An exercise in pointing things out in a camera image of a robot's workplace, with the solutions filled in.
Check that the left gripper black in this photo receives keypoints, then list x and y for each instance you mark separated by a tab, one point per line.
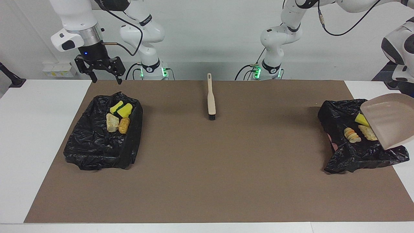
407	90

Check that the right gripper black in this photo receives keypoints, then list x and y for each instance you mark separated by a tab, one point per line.
93	55

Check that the beige plastic dustpan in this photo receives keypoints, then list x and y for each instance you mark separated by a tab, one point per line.
394	123

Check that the small yellow green sponge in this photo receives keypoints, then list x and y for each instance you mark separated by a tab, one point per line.
115	107

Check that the plain yellow sponge wedge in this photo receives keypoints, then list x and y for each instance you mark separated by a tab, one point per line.
125	110

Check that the large yellow green sponge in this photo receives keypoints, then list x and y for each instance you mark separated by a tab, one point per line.
361	119

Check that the striped pale bread piece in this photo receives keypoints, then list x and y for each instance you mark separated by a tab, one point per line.
112	123

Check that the pale bread chunk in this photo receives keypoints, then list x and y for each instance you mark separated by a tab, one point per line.
352	135
368	132

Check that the brown bread roll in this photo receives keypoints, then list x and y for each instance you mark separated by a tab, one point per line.
124	125

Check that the beige hand brush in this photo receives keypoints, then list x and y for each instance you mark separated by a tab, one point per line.
211	103

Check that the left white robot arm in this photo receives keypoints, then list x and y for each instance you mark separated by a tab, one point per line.
281	35

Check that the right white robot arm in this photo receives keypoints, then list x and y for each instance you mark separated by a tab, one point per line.
142	32

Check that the black bag lined bin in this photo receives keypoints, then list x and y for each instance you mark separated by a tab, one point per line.
339	113
90	145

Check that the black clamp stand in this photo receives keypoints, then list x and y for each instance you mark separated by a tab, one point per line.
13	81
390	84

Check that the dark cabinet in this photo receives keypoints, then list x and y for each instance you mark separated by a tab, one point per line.
383	72

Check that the white power strip box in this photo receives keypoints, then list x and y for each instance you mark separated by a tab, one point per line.
59	70

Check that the brown table mat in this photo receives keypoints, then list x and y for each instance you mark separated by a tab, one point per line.
194	204

